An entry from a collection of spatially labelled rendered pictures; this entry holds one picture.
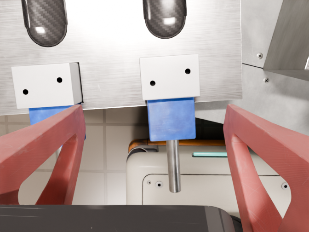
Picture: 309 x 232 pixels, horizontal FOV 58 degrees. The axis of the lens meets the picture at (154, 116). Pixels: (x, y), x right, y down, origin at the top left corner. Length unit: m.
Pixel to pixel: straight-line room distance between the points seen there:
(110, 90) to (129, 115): 0.87
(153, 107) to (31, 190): 1.12
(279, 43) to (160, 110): 0.14
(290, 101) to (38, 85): 0.27
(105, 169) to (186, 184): 0.42
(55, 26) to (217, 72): 0.16
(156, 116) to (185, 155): 0.67
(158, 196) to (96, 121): 0.42
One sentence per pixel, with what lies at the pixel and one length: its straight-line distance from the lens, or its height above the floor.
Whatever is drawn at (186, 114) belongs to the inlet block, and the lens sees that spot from 0.25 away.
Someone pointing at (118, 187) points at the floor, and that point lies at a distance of 1.23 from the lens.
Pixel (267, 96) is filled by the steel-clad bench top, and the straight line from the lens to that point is 0.34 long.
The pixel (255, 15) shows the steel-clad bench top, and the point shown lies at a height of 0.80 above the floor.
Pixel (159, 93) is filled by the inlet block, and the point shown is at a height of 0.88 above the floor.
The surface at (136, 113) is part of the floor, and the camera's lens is 1.13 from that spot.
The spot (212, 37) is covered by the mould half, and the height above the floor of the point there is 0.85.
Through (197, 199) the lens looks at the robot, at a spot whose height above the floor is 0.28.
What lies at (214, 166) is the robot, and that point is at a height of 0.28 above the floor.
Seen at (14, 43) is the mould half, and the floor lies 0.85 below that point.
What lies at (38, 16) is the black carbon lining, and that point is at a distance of 0.29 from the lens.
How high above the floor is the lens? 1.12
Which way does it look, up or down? 81 degrees down
